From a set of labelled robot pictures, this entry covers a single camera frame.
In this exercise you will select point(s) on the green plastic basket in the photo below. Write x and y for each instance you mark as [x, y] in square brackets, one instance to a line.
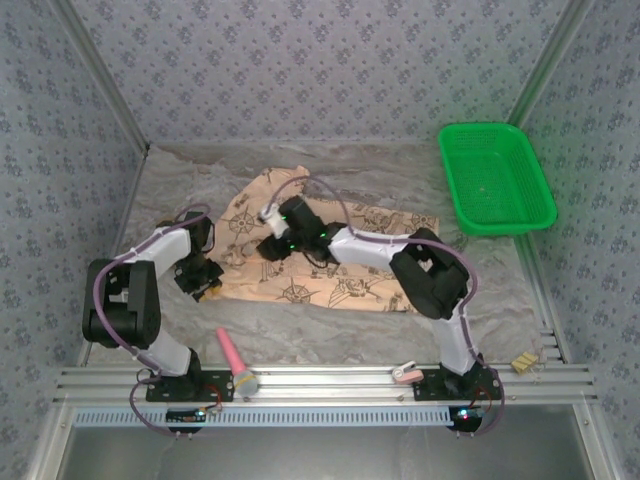
[500, 180]

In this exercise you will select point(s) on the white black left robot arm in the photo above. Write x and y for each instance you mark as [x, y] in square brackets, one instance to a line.
[165, 245]

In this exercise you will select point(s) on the pink white clip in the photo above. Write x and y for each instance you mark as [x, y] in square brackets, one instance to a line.
[407, 372]

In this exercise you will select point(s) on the aluminium rail frame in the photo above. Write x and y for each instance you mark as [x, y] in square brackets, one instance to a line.
[325, 382]

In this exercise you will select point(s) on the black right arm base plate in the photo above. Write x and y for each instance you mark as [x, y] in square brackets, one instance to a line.
[430, 387]

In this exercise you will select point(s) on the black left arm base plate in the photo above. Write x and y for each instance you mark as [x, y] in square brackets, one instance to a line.
[220, 385]

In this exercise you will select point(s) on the yellow wooden pegs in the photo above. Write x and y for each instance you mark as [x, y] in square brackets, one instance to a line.
[523, 362]

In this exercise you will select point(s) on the pink toy microphone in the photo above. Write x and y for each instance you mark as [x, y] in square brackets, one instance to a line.
[232, 355]

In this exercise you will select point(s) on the cream printed t-shirt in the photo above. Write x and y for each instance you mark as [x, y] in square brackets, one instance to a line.
[300, 295]

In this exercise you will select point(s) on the grey metal shelf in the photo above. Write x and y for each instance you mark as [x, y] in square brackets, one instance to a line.
[320, 455]

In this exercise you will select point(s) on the aluminium corner post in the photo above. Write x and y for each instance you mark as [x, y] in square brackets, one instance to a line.
[550, 60]
[102, 75]

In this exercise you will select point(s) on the small circuit board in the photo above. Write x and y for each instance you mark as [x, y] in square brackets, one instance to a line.
[465, 416]
[185, 416]

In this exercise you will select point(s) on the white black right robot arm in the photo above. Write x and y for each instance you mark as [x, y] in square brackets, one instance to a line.
[370, 247]

